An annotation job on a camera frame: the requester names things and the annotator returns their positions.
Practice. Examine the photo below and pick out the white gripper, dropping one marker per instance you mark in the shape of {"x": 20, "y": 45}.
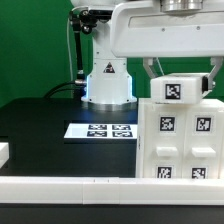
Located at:
{"x": 143, "y": 29}

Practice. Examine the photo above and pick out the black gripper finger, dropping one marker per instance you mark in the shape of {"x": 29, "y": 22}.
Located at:
{"x": 208, "y": 80}

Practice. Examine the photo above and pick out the white cabinet top block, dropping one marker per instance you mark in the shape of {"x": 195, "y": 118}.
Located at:
{"x": 179, "y": 88}

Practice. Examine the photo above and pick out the white cabinet body box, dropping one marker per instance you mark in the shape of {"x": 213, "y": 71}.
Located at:
{"x": 141, "y": 136}

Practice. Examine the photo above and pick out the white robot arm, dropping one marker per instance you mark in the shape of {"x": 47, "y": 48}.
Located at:
{"x": 109, "y": 85}

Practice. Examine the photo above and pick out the white base tag plate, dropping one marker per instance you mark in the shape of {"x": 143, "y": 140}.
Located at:
{"x": 101, "y": 131}

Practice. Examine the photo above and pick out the white block at left edge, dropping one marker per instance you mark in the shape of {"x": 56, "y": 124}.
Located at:
{"x": 4, "y": 153}

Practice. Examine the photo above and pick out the white L-shaped table fence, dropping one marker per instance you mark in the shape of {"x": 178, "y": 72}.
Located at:
{"x": 117, "y": 191}

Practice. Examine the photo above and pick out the black camera on stand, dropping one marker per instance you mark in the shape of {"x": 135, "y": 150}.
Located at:
{"x": 95, "y": 15}

